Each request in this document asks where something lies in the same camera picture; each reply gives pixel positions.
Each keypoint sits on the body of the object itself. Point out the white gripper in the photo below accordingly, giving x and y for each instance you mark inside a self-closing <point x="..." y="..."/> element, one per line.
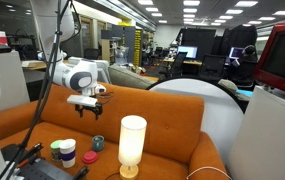
<point x="85" y="101"/>

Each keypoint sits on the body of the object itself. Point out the red round lid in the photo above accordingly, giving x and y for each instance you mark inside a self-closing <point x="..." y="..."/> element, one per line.
<point x="90" y="157"/>

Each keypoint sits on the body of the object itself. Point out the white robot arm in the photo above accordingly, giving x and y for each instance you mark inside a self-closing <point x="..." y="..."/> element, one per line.
<point x="54" y="21"/>

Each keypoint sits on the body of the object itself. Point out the small blue cup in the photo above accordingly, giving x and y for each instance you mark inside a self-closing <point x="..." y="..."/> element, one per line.
<point x="97" y="143"/>

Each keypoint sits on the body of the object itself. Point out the white and blue cup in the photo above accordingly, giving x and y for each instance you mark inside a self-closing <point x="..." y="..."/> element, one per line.
<point x="67" y="152"/>

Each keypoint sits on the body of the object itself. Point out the green lidded cup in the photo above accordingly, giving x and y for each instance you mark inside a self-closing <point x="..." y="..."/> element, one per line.
<point x="55" y="150"/>

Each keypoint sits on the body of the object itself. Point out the grey sofa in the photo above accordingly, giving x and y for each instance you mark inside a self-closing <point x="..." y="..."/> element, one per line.
<point x="123" y="77"/>

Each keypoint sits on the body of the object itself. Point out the white table lamp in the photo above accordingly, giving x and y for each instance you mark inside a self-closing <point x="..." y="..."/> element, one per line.
<point x="131" y="143"/>

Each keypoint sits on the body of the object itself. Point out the orange sofa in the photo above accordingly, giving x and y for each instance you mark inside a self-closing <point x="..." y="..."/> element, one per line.
<point x="175" y="147"/>

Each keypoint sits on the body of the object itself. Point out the lit computer monitor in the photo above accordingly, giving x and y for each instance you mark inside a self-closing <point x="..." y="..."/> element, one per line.
<point x="190" y="50"/>

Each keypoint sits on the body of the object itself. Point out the black office chair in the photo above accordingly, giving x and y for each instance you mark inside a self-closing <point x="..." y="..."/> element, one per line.
<point x="212" y="67"/>

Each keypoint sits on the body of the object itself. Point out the white round table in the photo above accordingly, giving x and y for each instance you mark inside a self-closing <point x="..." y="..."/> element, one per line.
<point x="222" y="113"/>

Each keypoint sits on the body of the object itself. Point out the person in black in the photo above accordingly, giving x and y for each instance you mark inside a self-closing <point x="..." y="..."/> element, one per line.
<point x="242" y="70"/>

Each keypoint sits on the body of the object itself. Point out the white cabinet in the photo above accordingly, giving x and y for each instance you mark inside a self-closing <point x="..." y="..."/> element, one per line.
<point x="258" y="152"/>

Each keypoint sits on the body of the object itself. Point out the red framed monitor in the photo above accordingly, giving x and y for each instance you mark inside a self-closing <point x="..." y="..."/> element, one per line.
<point x="270" y="69"/>

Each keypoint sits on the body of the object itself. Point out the black device with cables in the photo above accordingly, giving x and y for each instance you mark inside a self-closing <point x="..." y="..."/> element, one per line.
<point x="31" y="166"/>

